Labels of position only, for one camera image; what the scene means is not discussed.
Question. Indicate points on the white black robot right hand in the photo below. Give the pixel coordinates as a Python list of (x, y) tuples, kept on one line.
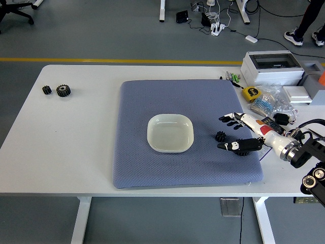
[(273, 138)]

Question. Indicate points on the small black gear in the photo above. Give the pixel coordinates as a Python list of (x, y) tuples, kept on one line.
[(220, 136), (46, 90)]

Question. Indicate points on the white flat panel box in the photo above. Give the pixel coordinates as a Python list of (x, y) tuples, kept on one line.
[(297, 95)]

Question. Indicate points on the grey-blue box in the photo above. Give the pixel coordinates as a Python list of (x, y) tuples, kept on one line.
[(313, 87)]

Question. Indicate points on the metal floor outlet box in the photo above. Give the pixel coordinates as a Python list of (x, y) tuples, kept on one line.
[(230, 207)]

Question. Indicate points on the black adapter box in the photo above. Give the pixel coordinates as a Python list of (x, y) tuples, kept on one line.
[(182, 16)]

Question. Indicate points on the white barcode label card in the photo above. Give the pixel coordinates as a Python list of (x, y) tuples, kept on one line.
[(264, 153)]

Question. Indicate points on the bag of blue parts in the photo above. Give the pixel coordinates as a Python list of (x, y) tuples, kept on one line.
[(261, 105)]

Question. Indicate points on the clear bag of screws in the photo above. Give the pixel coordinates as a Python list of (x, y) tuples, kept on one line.
[(281, 104)]

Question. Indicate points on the black tweezers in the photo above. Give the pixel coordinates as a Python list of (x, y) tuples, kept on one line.
[(314, 133)]

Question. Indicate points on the yellow tape measure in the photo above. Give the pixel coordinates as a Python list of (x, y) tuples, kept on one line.
[(251, 94)]

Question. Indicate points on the green circuit board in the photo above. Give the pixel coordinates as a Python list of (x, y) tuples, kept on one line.
[(306, 200)]

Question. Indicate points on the green connector clips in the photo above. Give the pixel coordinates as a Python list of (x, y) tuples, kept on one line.
[(234, 76)]

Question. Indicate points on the orange object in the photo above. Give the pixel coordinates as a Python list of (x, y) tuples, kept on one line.
[(322, 80)]

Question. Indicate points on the grey foam block with hole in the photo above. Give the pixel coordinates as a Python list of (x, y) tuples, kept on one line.
[(308, 67)]

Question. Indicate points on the white table leg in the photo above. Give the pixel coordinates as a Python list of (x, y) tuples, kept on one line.
[(81, 221), (264, 221)]

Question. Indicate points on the white power adapter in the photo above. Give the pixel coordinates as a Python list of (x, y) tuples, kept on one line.
[(251, 38)]

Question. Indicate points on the white square dish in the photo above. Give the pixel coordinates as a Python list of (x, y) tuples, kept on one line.
[(170, 133)]

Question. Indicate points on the blue-grey textured mat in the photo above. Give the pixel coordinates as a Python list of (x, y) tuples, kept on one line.
[(157, 170)]

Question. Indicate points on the white power strip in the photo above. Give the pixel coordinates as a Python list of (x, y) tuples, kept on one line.
[(218, 28)]

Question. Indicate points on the person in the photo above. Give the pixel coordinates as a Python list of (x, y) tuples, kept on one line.
[(308, 15)]

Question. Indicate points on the white desk leg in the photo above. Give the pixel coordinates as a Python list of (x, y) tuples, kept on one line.
[(162, 10), (243, 11)]

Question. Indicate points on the black charger block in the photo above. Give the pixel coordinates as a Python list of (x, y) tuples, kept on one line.
[(205, 19)]

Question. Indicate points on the black office chair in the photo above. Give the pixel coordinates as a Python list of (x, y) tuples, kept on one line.
[(15, 11)]

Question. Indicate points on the white electrical enclosure box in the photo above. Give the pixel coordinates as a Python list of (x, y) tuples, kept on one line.
[(271, 73)]

